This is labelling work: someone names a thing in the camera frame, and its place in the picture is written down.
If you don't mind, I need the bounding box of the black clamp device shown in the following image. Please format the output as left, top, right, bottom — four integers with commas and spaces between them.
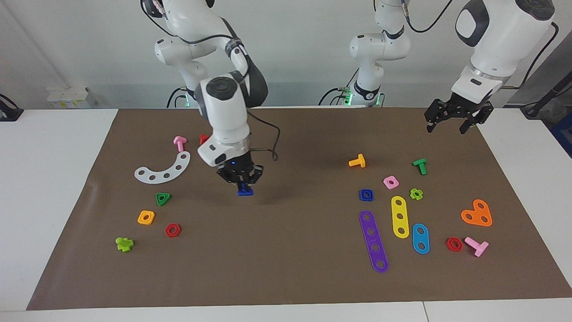
0, 94, 24, 122

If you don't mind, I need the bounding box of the orange heart-shaped plastic plate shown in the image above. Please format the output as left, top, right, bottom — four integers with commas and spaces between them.
461, 199, 493, 227

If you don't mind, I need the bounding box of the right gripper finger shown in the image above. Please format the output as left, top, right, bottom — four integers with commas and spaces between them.
219, 172, 244, 191
244, 166, 265, 185

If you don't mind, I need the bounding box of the black right base cable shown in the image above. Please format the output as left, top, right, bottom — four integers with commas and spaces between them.
167, 87, 188, 109

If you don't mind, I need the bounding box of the black base cable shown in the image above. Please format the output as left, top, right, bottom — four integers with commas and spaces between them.
167, 87, 188, 109
318, 85, 358, 106

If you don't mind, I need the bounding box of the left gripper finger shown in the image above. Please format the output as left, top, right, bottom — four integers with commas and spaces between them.
424, 99, 453, 134
459, 106, 494, 135

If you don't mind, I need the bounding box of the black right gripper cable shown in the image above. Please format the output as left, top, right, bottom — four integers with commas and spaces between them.
247, 110, 281, 161

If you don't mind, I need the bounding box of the dark grey panel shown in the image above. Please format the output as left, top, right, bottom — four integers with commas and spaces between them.
504, 42, 572, 109

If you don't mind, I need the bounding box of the yellow three-hole plastic plate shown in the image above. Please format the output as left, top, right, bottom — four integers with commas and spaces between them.
391, 196, 410, 239

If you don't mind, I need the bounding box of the blue box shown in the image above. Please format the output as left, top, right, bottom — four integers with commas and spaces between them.
550, 114, 572, 157

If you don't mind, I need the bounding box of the white curved five-hole plate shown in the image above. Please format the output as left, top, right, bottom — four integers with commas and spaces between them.
134, 151, 191, 185

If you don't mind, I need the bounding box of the brown table mat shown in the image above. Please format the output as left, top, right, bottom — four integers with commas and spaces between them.
26, 106, 572, 311

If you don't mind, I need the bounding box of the blue two-hole plastic plate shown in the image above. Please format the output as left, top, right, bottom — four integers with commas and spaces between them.
412, 223, 430, 255

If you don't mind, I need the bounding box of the black left base cable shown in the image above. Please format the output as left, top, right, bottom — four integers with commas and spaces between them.
318, 85, 358, 106

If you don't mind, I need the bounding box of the white box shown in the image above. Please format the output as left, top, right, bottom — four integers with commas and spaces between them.
47, 86, 99, 109

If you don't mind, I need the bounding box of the black stand pole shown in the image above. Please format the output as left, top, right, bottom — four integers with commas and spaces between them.
521, 72, 572, 119

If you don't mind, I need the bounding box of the purple four-hole plastic plate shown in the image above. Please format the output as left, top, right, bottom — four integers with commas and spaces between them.
359, 210, 389, 273

